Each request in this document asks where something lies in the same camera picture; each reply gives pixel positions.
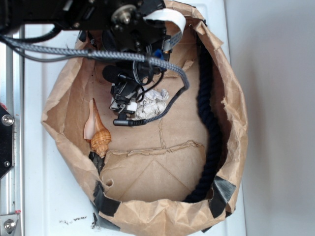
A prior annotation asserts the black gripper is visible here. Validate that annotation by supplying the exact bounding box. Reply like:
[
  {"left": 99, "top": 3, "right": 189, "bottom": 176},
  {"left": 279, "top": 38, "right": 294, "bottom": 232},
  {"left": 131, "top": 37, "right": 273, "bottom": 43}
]
[{"left": 102, "top": 61, "right": 166, "bottom": 118}]

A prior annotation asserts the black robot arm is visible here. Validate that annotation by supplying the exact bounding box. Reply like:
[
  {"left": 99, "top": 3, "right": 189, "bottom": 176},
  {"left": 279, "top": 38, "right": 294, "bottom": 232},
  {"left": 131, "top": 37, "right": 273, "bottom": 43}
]
[{"left": 0, "top": 0, "right": 171, "bottom": 126}]

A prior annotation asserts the crumpled white paper ball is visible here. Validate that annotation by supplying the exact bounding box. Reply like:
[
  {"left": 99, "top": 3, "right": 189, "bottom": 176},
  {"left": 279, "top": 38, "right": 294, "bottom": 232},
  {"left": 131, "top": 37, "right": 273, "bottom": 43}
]
[{"left": 133, "top": 89, "right": 169, "bottom": 120}]

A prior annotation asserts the orange spiral seashell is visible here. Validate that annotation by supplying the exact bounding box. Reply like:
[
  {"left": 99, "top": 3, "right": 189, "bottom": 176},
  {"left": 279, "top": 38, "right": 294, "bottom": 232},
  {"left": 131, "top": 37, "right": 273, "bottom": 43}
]
[{"left": 84, "top": 98, "right": 112, "bottom": 158}]

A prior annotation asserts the brown paper bag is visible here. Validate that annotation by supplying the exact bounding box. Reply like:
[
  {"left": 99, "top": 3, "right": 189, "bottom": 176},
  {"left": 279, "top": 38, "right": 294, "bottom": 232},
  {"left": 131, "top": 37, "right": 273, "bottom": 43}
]
[{"left": 42, "top": 0, "right": 248, "bottom": 236}]

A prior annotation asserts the grey braided cable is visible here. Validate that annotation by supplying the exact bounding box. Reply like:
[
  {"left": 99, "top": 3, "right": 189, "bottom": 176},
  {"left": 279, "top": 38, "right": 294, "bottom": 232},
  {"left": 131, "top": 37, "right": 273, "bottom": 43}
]
[{"left": 0, "top": 34, "right": 191, "bottom": 127}]

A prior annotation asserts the white flat ribbon cable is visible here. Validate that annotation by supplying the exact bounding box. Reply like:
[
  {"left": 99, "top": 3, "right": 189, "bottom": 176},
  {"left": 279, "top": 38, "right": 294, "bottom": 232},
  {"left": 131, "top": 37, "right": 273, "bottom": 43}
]
[{"left": 143, "top": 9, "right": 187, "bottom": 51}]

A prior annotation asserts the aluminium frame rail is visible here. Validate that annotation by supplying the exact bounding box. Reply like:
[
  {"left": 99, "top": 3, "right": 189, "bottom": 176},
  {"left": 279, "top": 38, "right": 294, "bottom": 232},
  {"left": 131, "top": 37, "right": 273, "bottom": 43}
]
[{"left": 0, "top": 43, "right": 24, "bottom": 236}]

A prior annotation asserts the black metal bracket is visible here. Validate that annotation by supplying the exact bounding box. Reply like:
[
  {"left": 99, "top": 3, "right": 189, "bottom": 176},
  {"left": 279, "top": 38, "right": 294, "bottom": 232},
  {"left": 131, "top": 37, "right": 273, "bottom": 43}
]
[{"left": 0, "top": 103, "right": 15, "bottom": 179}]

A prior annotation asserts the dark navy thick rope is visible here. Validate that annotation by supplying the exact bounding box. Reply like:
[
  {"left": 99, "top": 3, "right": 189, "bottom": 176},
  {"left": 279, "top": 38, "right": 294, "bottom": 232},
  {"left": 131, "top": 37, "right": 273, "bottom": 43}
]
[{"left": 183, "top": 27, "right": 224, "bottom": 204}]

